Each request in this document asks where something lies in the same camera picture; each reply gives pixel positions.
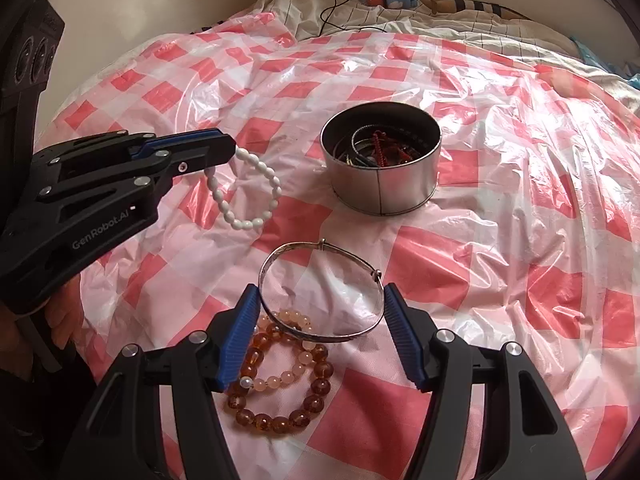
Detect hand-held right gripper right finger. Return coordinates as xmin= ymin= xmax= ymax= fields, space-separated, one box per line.
xmin=385 ymin=282 xmax=586 ymax=480

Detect red checkered plastic sheet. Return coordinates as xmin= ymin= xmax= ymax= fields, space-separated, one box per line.
xmin=37 ymin=15 xmax=640 ymax=480

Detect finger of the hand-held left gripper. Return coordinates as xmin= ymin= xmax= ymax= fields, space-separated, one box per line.
xmin=37 ymin=136 xmax=237 ymax=203
xmin=31 ymin=129 xmax=225 ymax=167

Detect person's left hand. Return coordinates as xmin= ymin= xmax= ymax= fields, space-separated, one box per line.
xmin=42 ymin=277 xmax=84 ymax=357

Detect red cord bracelet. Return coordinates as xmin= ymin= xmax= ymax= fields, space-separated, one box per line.
xmin=372 ymin=129 xmax=417 ymax=168

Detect bracelets inside tin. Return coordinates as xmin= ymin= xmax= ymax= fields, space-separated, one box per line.
xmin=350 ymin=124 xmax=401 ymax=167

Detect plain silver bangle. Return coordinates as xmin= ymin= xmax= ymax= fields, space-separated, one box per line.
xmin=258 ymin=238 xmax=387 ymax=345

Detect round metal tin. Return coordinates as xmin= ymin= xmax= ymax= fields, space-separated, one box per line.
xmin=320 ymin=101 xmax=442 ymax=217

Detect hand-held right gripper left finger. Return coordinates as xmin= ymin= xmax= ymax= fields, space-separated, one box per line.
xmin=60 ymin=285 xmax=261 ymax=480

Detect pink bead bracelet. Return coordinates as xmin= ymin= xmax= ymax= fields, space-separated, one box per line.
xmin=242 ymin=309 xmax=321 ymax=392

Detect amber bead bracelet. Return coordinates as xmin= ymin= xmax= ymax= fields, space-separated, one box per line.
xmin=227 ymin=322 xmax=335 ymax=434

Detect white striped bed sheet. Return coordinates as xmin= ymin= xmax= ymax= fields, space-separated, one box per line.
xmin=245 ymin=0 xmax=640 ymax=92

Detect white bead bracelet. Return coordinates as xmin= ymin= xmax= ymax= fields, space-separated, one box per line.
xmin=203 ymin=146 xmax=283 ymax=233

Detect blue plastic bag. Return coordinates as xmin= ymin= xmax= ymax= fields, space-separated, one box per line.
xmin=570 ymin=34 xmax=640 ymax=92

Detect striped pillow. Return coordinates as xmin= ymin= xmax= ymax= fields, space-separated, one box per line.
xmin=424 ymin=0 xmax=532 ymax=22

